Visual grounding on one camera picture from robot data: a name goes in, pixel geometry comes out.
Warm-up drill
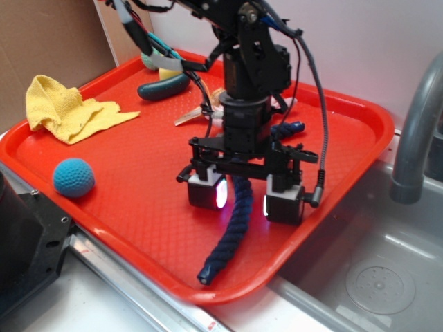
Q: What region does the yellow cloth towel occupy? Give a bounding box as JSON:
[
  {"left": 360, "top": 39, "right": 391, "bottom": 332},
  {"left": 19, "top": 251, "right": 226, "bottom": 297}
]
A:
[{"left": 26, "top": 75, "right": 140, "bottom": 145}]

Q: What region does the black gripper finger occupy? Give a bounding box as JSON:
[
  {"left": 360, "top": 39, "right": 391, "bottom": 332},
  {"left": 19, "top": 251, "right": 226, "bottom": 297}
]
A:
[
  {"left": 188, "top": 165, "right": 228, "bottom": 210},
  {"left": 263, "top": 174, "right": 305, "bottom": 226}
]

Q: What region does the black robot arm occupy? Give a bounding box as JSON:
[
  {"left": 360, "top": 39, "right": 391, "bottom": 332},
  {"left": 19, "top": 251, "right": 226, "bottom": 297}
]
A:
[{"left": 108, "top": 1, "right": 325, "bottom": 225}]

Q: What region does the braided grey cable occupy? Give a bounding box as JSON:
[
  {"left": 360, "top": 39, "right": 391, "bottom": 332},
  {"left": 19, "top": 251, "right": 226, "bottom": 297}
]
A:
[{"left": 293, "top": 33, "right": 328, "bottom": 208}]

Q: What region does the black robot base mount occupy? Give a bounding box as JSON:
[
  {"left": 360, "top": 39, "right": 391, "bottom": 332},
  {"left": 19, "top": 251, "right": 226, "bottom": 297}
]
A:
[{"left": 1, "top": 174, "right": 73, "bottom": 319}]

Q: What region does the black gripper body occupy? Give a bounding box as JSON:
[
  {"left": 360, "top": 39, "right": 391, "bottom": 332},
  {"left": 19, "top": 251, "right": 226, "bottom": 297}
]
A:
[{"left": 177, "top": 91, "right": 318, "bottom": 185}]

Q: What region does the yellow sponge wedge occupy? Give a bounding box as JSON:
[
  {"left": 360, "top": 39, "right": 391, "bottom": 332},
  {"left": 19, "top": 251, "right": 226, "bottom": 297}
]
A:
[{"left": 158, "top": 68, "right": 182, "bottom": 80}]

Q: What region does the dark blue twisted rope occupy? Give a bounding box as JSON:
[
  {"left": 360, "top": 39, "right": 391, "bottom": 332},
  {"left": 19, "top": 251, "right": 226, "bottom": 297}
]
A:
[{"left": 197, "top": 120, "right": 306, "bottom": 286}]

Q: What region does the brown cardboard panel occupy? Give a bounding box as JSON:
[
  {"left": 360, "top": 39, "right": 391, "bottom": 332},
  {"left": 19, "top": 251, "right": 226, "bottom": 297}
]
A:
[{"left": 1, "top": 1, "right": 140, "bottom": 132}]

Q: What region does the green textured ball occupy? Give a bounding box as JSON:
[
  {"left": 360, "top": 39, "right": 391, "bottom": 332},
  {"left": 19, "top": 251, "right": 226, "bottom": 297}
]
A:
[{"left": 141, "top": 48, "right": 165, "bottom": 71}]

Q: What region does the golden conch seashell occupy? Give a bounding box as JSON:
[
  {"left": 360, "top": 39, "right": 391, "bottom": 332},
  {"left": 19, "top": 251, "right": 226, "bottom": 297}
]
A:
[{"left": 174, "top": 88, "right": 225, "bottom": 127}]

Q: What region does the red plastic tray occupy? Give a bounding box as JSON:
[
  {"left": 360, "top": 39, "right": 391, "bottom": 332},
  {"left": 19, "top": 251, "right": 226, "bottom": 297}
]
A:
[{"left": 1, "top": 57, "right": 394, "bottom": 305}]

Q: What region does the grey sink faucet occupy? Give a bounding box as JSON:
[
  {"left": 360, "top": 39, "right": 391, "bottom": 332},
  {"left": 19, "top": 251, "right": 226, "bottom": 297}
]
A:
[{"left": 390, "top": 53, "right": 442, "bottom": 204}]

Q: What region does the dark green toy cucumber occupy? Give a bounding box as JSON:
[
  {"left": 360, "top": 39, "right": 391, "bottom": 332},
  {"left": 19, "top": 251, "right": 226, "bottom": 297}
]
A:
[{"left": 137, "top": 74, "right": 190, "bottom": 101}]

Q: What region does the blue textured ball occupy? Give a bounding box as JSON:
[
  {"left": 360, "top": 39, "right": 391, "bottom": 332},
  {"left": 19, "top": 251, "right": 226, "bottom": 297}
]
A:
[{"left": 53, "top": 158, "right": 96, "bottom": 198}]

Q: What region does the stainless steel sink basin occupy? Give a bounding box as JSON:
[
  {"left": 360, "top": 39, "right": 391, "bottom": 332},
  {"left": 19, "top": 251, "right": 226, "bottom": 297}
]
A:
[{"left": 269, "top": 148, "right": 442, "bottom": 331}]

